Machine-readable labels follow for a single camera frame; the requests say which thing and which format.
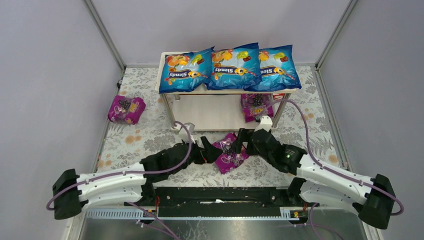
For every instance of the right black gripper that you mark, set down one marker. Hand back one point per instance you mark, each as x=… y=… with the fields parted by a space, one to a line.
x=246 y=142

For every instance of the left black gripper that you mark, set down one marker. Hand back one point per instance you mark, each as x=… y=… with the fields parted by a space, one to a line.
x=202 y=151

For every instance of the purple candy bag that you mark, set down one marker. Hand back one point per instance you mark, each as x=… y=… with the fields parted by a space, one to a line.
x=126 y=110
x=229 y=159
x=253 y=105

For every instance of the blue Slendy bag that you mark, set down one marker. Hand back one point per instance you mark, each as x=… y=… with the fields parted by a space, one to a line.
x=277 y=69
x=235 y=68
x=184 y=72

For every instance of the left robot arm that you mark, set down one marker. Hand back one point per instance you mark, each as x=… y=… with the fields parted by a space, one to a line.
x=74 y=193

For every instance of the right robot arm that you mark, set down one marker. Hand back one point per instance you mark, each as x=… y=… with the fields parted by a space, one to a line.
x=372 y=199

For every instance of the white wooden two-tier shelf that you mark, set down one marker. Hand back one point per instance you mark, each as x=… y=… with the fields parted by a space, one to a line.
x=212 y=110

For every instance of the red white packet behind shelf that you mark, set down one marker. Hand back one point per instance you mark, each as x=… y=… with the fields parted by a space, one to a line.
x=278 y=96

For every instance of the floral patterned table mat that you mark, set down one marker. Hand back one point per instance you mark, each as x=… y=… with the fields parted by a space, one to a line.
x=127 y=144

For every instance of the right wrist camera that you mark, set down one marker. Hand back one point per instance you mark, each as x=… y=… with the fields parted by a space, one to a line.
x=264 y=123

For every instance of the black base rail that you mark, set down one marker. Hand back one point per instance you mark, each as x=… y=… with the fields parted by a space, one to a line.
x=177 y=196

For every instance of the slotted cable duct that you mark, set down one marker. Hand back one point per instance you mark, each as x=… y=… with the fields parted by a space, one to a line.
x=274 y=213

